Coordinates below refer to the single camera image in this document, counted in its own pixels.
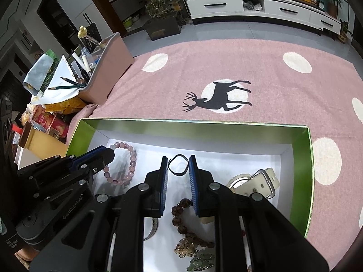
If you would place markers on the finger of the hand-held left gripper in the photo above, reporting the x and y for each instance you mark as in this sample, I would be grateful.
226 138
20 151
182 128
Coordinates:
97 157

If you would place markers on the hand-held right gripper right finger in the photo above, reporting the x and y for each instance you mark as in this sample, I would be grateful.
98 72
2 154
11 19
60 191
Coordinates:
194 187

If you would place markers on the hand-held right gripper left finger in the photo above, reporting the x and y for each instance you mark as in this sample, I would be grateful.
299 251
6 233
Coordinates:
164 184

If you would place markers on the green cardboard box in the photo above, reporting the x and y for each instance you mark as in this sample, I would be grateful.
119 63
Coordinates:
198 127

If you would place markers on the gold brooch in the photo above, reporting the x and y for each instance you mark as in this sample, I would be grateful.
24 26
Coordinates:
184 249

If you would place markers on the white box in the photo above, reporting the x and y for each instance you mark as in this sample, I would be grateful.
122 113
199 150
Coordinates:
24 158

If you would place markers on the yellow jar with brown lid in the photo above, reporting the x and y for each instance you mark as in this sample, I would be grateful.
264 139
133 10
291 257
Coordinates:
45 144

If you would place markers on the red snack package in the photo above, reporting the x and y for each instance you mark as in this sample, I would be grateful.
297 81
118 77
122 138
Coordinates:
48 123

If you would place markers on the yellow snack bag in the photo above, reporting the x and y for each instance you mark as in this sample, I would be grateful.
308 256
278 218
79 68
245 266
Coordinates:
65 104

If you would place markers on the white wrist watch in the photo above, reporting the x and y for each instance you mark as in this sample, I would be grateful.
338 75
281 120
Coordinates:
263 180

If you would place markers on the green brooch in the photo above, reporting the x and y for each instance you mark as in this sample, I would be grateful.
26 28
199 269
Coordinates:
202 262

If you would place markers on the dark pencil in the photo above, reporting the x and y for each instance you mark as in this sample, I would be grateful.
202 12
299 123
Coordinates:
66 87
71 81

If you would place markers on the pink storage bin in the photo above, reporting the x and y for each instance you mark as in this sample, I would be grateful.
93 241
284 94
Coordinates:
110 73

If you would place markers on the white paper sheets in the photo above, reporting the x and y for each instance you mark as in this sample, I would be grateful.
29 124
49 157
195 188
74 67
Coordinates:
61 73

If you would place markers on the grey folded towel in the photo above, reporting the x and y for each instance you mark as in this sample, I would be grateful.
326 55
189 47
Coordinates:
38 70

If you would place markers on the yellow toy figure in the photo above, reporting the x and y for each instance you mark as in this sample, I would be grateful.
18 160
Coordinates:
82 32

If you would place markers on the green bowl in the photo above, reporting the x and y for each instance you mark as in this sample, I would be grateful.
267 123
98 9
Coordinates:
130 22

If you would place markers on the pink dotted blanket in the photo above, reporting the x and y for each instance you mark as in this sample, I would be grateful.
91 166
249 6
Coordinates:
255 62

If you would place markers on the planter with green plants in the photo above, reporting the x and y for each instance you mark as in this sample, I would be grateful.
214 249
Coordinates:
163 28

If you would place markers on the white television cabinet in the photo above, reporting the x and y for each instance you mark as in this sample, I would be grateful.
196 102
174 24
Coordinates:
215 5

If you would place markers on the small potted plant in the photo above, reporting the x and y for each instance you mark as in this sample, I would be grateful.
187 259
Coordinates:
345 31

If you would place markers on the black alarm clock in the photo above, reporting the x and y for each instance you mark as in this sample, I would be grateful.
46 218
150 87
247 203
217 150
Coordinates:
321 4

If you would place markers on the tall potted plant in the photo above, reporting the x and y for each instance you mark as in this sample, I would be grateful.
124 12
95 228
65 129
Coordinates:
332 4

